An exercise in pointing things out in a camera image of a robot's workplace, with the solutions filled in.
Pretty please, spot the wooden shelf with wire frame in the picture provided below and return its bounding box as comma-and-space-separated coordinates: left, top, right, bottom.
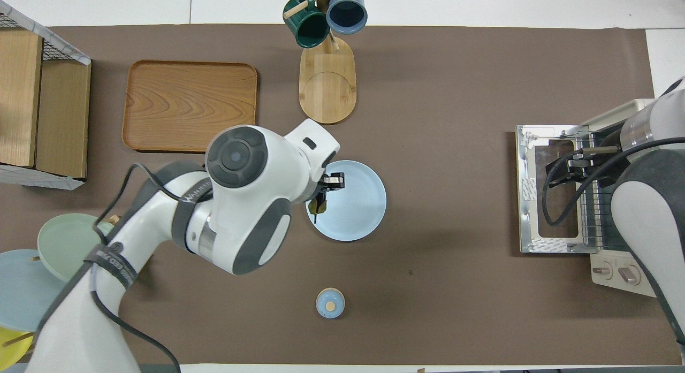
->
0, 0, 92, 191

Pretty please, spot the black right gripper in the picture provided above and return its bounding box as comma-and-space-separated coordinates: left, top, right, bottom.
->
547, 156, 592, 187

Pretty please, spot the blue mug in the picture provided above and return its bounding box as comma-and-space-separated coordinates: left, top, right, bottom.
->
325, 0, 369, 35

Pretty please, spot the light blue plate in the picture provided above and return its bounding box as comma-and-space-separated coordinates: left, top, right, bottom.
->
305, 159, 387, 242

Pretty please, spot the wooden mug tree stand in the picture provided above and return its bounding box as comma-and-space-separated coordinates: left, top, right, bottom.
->
283, 0, 370, 125

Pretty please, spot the large pale blue plate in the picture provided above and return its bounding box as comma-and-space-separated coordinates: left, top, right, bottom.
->
0, 249, 67, 332

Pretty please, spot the metal oven wire rack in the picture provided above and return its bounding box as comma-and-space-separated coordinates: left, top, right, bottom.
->
575, 138, 632, 250

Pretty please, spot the brown table mat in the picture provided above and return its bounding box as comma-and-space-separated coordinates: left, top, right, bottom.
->
0, 24, 683, 366

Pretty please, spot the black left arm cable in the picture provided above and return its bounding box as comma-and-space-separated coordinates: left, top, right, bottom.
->
86, 163, 182, 373

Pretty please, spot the pale green plate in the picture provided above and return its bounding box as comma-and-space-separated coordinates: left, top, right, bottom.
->
37, 213, 116, 283

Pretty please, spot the wooden plate rack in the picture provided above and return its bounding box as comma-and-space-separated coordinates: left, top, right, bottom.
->
0, 215, 123, 357

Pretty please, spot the small blue white bell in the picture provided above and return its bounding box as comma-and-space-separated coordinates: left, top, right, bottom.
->
315, 287, 346, 319

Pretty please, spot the dark purple eggplant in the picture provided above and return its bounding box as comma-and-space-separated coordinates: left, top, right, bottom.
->
312, 191, 328, 224

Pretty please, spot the cream toaster oven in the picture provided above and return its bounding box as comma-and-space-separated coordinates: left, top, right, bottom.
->
581, 98, 675, 299

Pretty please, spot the wooden serving tray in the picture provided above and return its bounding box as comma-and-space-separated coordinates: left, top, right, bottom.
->
122, 60, 258, 154

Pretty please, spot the yellow plate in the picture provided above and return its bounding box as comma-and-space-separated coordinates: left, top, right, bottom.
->
0, 326, 34, 366

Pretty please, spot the dark green mug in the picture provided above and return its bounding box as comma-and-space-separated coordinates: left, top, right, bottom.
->
283, 0, 331, 49

